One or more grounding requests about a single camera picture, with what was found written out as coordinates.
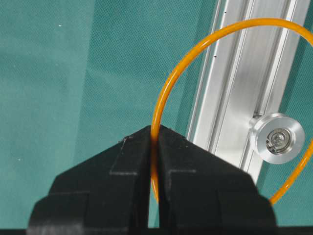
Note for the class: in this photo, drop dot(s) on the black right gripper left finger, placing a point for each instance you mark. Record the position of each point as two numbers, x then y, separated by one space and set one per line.
108 194

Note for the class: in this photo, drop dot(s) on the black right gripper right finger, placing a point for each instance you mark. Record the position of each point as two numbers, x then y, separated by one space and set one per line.
201 194

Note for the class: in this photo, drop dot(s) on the orange rubber belt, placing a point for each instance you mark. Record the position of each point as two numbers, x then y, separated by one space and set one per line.
184 63

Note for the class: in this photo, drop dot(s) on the upper aluminium pulley shaft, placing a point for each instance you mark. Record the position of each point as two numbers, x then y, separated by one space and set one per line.
276 138

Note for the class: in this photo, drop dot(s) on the green table cloth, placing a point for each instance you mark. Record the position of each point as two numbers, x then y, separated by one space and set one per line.
76 76

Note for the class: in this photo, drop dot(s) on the aluminium extrusion rail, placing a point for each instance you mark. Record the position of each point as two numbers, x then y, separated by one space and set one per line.
243 75

